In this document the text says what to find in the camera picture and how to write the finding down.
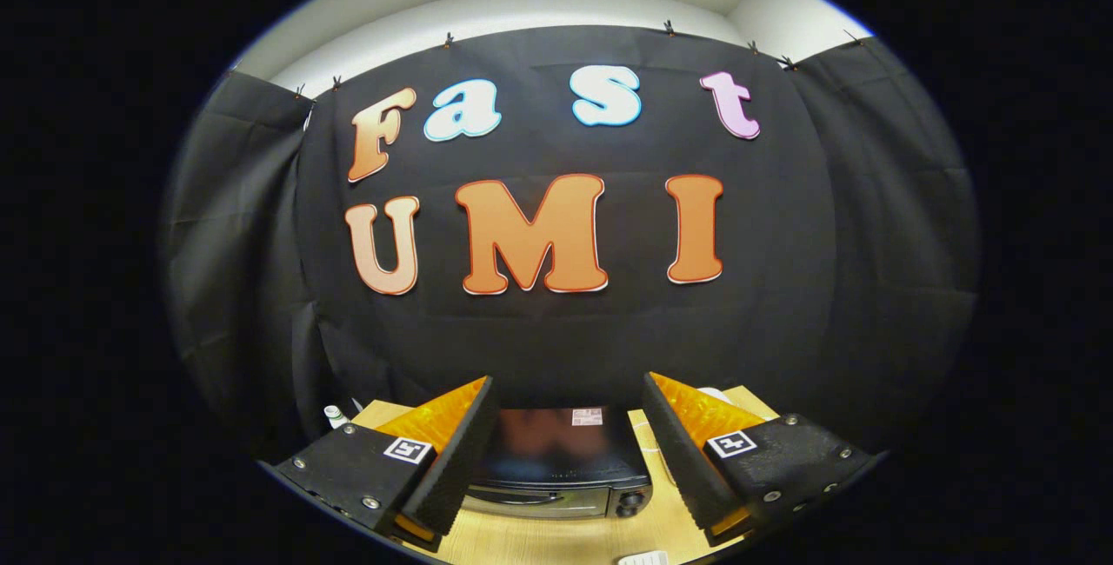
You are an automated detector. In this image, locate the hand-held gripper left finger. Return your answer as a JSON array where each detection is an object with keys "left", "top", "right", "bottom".
[{"left": 259, "top": 376, "right": 501, "bottom": 553}]

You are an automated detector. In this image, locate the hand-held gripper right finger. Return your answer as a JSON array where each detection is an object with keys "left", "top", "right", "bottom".
[{"left": 642, "top": 371, "right": 890, "bottom": 548}]

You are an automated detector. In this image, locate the black toaster oven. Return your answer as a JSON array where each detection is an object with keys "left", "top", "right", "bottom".
[{"left": 461, "top": 407, "right": 653, "bottom": 521}]

